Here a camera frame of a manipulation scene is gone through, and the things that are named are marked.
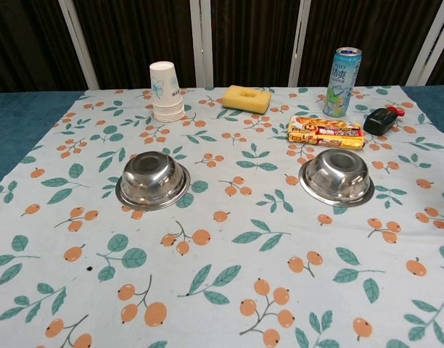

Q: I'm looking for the stainless steel bowl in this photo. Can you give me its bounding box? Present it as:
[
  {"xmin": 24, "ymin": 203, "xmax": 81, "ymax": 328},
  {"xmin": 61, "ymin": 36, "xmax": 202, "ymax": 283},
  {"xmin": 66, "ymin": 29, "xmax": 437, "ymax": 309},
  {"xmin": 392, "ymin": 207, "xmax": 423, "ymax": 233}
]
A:
[
  {"xmin": 297, "ymin": 148, "xmax": 375, "ymax": 208},
  {"xmin": 115, "ymin": 152, "xmax": 192, "ymax": 211}
]

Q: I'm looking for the light blue drink can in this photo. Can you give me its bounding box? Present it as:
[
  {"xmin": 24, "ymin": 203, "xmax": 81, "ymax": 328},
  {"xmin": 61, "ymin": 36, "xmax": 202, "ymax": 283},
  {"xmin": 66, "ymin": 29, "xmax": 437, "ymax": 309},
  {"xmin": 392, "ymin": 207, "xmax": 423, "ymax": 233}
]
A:
[{"xmin": 322, "ymin": 46, "xmax": 363, "ymax": 117}]

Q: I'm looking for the black bottle with red cap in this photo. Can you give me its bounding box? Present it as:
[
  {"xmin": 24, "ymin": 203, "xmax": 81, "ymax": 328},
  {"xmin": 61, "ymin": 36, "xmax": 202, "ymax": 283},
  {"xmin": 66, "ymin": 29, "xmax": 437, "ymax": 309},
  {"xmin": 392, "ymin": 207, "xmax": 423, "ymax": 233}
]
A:
[{"xmin": 363, "ymin": 106, "xmax": 407, "ymax": 137}]

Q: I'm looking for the white frame post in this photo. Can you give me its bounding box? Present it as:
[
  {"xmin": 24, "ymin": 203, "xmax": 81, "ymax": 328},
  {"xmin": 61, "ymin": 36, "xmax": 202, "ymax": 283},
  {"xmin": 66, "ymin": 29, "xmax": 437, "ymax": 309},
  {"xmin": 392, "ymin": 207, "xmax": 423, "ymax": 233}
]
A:
[
  {"xmin": 57, "ymin": 0, "xmax": 100, "ymax": 90},
  {"xmin": 406, "ymin": 0, "xmax": 444, "ymax": 86},
  {"xmin": 189, "ymin": 0, "xmax": 214, "ymax": 88},
  {"xmin": 287, "ymin": 0, "xmax": 314, "ymax": 88}
]

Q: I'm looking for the floral orange fruit tablecloth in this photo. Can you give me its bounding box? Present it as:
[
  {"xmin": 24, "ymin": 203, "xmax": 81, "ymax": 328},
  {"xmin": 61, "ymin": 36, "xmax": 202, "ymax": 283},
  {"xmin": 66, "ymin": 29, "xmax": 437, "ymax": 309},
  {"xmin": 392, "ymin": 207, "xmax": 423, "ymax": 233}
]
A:
[{"xmin": 0, "ymin": 85, "xmax": 444, "ymax": 348}]

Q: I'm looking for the yellow sponge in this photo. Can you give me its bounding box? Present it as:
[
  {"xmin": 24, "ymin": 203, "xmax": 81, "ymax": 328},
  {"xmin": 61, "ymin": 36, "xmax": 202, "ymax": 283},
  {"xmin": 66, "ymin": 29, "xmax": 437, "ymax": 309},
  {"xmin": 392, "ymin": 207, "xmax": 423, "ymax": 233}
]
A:
[{"xmin": 221, "ymin": 85, "xmax": 273, "ymax": 115}]

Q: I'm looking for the white paper cup stack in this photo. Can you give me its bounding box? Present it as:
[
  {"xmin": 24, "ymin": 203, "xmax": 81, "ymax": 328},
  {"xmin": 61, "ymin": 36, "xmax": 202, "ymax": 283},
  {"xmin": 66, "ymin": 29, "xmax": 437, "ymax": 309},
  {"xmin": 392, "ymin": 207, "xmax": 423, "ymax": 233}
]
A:
[{"xmin": 149, "ymin": 60, "xmax": 186, "ymax": 123}]

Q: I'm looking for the yellow red snack packet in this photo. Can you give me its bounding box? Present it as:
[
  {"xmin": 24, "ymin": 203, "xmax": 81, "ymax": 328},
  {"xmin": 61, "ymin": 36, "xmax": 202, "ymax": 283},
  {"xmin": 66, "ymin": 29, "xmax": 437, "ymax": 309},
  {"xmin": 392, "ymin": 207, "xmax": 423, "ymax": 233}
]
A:
[{"xmin": 286, "ymin": 115, "xmax": 366, "ymax": 149}]

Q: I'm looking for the teal table cover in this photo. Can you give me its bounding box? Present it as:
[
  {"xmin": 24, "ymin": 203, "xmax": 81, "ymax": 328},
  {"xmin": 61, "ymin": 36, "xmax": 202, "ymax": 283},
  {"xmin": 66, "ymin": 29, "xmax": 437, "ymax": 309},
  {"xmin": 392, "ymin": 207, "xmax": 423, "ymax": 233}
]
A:
[{"xmin": 0, "ymin": 83, "xmax": 444, "ymax": 193}]

